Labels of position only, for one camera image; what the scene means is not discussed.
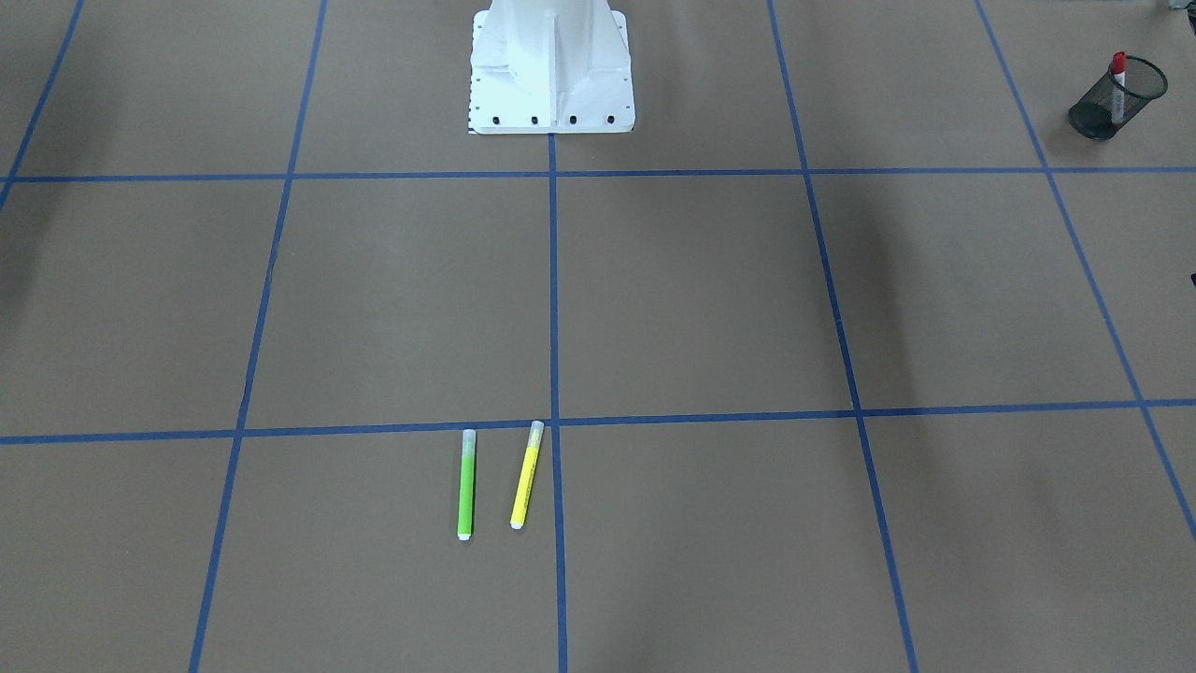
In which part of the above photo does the far black mesh pen cup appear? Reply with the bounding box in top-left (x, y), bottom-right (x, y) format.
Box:
top-left (1067, 51), bottom-right (1168, 141)

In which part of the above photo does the red marker pen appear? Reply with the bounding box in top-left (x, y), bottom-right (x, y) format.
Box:
top-left (1109, 51), bottom-right (1127, 128)

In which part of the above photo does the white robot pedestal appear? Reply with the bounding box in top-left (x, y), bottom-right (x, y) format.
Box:
top-left (466, 1), bottom-right (636, 134)

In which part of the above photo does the green marker pen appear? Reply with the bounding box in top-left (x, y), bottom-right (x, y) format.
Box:
top-left (456, 429), bottom-right (476, 542)

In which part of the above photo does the yellow marker pen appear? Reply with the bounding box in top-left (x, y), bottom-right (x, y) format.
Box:
top-left (509, 420), bottom-right (547, 531)

